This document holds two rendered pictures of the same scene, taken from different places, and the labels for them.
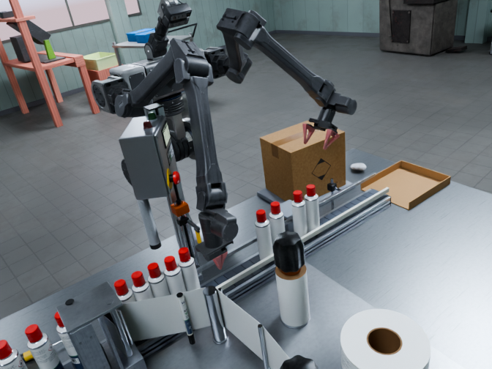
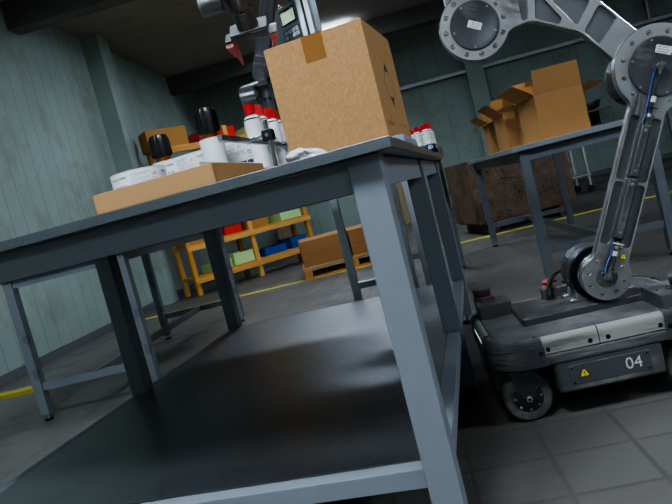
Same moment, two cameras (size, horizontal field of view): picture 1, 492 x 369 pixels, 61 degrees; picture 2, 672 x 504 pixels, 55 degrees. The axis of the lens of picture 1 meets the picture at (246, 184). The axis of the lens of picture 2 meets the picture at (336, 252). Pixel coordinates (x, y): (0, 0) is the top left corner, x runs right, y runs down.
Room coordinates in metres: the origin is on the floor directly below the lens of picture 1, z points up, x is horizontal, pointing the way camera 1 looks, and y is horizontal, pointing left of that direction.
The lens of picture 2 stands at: (2.80, -1.50, 0.75)
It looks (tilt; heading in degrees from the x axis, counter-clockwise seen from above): 5 degrees down; 135
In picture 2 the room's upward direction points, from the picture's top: 14 degrees counter-clockwise
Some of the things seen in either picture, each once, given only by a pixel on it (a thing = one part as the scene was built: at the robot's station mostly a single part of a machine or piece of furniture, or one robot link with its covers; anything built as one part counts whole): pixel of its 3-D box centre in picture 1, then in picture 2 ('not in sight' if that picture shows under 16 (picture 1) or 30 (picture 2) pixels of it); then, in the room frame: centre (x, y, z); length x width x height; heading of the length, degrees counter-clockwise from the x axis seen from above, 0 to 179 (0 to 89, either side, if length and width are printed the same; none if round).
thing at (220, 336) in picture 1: (214, 315); not in sight; (0.87, 0.14, 0.97); 0.05 x 0.05 x 0.19
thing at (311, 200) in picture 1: (312, 209); (256, 137); (1.32, -0.23, 0.98); 0.05 x 0.05 x 0.20
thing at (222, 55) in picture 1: (222, 64); not in sight; (1.87, 0.02, 1.45); 0.09 x 0.08 x 0.12; 128
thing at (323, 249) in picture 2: not in sight; (348, 247); (-2.08, 3.55, 0.20); 1.15 x 0.83 x 0.40; 42
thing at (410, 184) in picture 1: (405, 183); (186, 187); (1.63, -0.72, 0.85); 0.30 x 0.26 x 0.04; 122
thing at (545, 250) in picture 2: not in sight; (552, 195); (0.71, 2.81, 0.39); 2.20 x 0.80 x 0.78; 128
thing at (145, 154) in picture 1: (151, 156); (296, 32); (1.12, 0.26, 1.38); 0.17 x 0.10 x 0.19; 177
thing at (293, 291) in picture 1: (291, 279); (213, 149); (0.91, -0.09, 1.03); 0.09 x 0.09 x 0.30
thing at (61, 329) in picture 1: (72, 340); not in sight; (0.85, 0.54, 0.98); 0.05 x 0.05 x 0.20
